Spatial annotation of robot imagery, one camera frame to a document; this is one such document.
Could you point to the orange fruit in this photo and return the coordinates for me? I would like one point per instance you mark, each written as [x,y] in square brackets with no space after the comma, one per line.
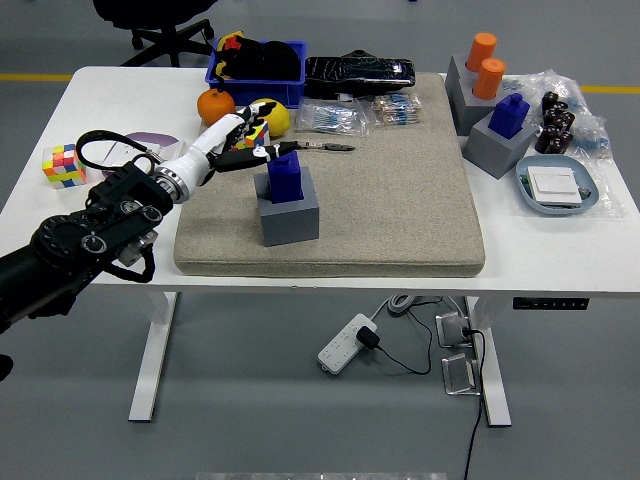
[215,106]

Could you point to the white power strip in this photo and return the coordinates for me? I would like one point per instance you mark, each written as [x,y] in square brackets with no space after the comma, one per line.
[340,347]

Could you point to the bright colour puzzle cube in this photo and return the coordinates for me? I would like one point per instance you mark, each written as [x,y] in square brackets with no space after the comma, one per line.
[260,132]

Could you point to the clear bag with blue parts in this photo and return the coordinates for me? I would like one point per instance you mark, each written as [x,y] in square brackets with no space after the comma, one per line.
[590,130]

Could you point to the black pen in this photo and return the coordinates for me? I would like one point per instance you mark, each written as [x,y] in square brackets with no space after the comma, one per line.
[327,146]

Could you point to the black table control panel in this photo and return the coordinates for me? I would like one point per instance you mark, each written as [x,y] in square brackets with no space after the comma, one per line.
[550,304]

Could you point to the grey square seal holder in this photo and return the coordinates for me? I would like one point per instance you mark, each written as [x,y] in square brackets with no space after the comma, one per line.
[492,152]
[290,222]

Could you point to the black office chair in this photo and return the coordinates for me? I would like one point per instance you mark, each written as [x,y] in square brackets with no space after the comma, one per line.
[170,35]

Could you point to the clear flat plastic bag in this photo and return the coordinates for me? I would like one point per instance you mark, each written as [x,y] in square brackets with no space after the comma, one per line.
[610,200]

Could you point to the orange cylinder seal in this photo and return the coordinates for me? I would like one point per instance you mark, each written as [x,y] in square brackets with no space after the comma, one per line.
[489,77]
[481,50]

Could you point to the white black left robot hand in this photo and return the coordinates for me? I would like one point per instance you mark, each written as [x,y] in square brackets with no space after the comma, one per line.
[205,147]

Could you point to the black wrapped pack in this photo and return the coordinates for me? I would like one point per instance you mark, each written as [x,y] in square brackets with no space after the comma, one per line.
[360,72]

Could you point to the purple plastic tray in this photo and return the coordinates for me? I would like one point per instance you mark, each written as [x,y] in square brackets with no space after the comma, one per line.
[155,137]

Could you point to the blue square seal stamp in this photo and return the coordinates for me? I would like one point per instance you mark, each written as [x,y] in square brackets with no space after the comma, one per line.
[507,117]
[286,177]

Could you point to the white wall socket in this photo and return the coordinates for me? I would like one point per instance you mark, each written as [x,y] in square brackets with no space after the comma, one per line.
[117,152]

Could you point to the yellow lemon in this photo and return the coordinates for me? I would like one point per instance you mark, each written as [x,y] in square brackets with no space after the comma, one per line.
[280,120]

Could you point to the bag of blue resistors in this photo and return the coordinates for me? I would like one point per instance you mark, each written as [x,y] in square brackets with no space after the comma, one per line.
[330,120]

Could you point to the black capacitor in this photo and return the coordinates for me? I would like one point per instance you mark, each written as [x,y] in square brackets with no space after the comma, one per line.
[561,109]
[552,119]
[565,140]
[550,100]
[543,144]
[567,121]

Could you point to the tall grey holder block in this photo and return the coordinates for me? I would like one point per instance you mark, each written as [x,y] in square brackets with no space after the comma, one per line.
[462,105]

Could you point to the yellow and red toy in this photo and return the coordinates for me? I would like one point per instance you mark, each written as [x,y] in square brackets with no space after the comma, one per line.
[231,42]

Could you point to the white table leg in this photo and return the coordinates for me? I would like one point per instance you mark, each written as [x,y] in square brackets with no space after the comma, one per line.
[495,380]
[150,360]

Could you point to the light blue plastic tray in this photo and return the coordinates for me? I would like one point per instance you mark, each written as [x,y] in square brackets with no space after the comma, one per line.
[555,161]

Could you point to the black power adapter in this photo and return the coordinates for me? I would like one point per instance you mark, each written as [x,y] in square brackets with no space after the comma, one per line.
[367,338]

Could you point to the blue plastic bin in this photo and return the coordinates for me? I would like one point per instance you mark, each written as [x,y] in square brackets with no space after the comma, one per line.
[260,92]

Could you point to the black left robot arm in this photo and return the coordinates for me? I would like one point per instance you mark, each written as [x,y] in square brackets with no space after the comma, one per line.
[75,240]

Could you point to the pastel colour puzzle cube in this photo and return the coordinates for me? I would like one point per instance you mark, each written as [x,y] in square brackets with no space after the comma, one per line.
[60,167]

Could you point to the metal floor bracket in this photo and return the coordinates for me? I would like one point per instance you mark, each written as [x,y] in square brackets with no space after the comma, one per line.
[452,330]
[457,375]

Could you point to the black cloth bundle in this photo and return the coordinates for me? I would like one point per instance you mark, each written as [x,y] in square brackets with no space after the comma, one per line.
[270,60]

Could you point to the grey-brown fabric mat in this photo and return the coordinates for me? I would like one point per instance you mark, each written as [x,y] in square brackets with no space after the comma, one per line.
[390,210]

